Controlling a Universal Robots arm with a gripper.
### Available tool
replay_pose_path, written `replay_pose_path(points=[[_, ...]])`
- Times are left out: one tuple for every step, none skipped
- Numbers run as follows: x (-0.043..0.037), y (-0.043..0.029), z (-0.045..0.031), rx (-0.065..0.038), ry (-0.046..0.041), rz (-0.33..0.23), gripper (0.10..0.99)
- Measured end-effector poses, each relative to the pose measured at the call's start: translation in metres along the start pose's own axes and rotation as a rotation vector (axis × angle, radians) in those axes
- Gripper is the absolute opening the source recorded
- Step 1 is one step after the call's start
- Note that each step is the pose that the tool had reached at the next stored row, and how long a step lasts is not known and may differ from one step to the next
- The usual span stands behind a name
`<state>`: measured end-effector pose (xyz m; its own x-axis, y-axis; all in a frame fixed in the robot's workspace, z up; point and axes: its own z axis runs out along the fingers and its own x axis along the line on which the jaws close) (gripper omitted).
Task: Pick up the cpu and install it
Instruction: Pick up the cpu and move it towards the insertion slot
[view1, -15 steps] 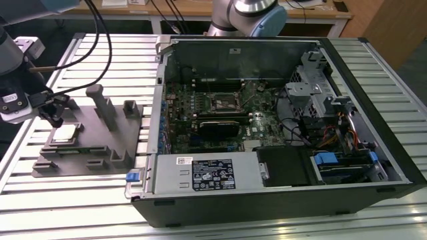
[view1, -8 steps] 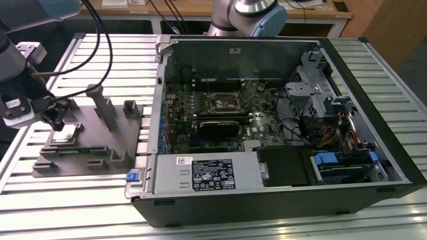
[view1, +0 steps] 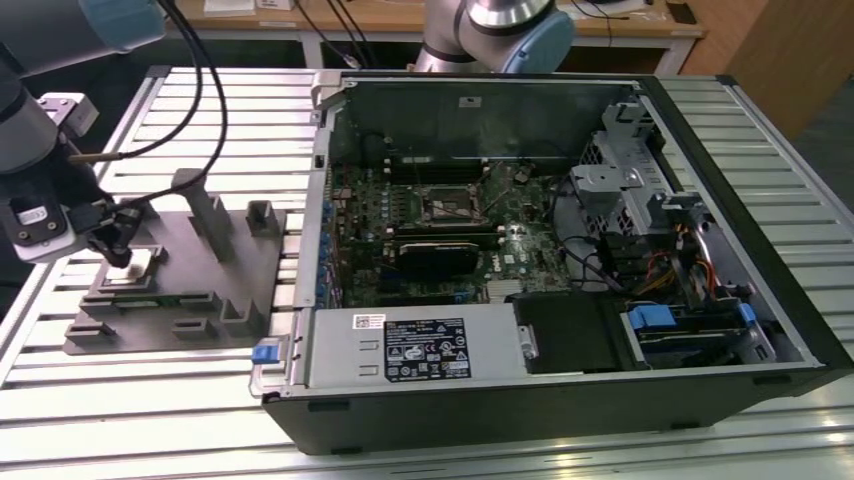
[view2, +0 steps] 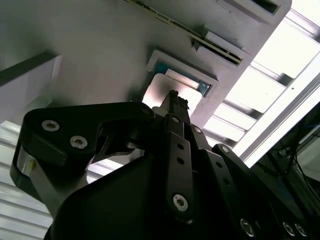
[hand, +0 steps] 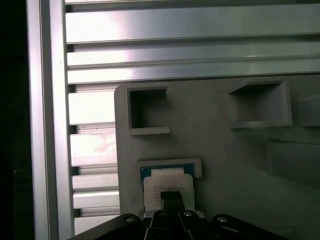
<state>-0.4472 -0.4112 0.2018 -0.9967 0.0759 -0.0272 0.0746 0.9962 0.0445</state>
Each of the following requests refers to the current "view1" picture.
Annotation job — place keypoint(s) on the hard disk in blue carrier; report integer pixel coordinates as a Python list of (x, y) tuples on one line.
[(651, 317)]

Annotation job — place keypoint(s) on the black open PC case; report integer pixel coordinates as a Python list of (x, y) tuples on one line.
[(468, 420)]

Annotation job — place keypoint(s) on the black expansion slot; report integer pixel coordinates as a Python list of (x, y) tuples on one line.
[(421, 300)]

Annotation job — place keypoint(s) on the black phone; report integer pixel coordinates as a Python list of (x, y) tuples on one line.
[(683, 12)]

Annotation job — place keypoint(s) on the CPU socket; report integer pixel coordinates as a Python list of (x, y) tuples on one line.
[(449, 206)]

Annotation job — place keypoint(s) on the wooden desk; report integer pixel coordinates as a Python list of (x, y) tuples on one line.
[(635, 27)]

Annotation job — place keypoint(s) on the black plastic shroud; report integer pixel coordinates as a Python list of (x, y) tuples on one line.
[(575, 335)]

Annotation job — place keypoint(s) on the metal socket locking lever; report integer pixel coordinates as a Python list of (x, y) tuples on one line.
[(417, 174)]

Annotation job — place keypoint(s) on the green motherboard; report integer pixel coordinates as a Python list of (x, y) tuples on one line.
[(528, 250)]

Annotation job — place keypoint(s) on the silver chipset heatsink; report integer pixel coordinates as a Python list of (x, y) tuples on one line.
[(508, 291)]

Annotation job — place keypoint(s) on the black graphics card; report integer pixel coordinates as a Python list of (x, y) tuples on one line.
[(437, 260)]

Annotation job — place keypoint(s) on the silver CPU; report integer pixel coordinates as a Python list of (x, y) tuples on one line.
[(137, 270)]

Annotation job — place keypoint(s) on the grey power supply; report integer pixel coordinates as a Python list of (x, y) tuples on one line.
[(348, 350)]

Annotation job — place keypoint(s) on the white cardboard box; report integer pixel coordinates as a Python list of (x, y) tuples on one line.
[(229, 5)]

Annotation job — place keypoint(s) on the grey parts rack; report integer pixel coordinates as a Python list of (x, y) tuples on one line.
[(194, 280)]

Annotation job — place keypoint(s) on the small white labelled box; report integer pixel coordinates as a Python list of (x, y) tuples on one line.
[(277, 3)]

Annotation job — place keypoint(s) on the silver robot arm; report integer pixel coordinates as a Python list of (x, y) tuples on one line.
[(34, 130)]

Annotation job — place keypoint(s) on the silver metal drive cage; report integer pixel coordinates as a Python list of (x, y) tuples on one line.
[(604, 180)]

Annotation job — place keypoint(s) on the green RAM stick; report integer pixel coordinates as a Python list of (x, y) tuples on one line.
[(148, 302)]

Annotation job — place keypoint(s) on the blue case latch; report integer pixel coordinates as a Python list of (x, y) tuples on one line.
[(266, 350)]

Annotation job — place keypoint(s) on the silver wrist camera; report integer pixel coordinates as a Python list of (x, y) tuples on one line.
[(70, 112)]

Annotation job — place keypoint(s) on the coin cell battery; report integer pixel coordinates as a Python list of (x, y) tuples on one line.
[(524, 174)]

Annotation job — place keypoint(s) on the wooden cabinet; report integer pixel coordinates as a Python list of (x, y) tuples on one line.
[(788, 60)]

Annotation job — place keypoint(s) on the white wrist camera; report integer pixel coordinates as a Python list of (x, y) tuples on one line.
[(41, 235)]

